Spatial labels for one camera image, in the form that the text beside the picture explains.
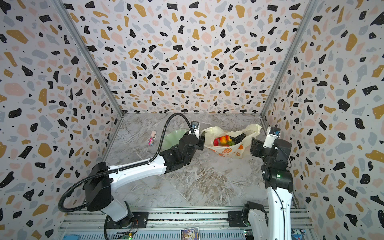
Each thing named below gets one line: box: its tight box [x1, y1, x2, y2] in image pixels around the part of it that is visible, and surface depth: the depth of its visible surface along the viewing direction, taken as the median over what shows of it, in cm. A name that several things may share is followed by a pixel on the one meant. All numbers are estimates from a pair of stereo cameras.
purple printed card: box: [180, 227, 200, 240], surface depth 70 cm
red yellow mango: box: [213, 135, 232, 147], surface depth 104 cm
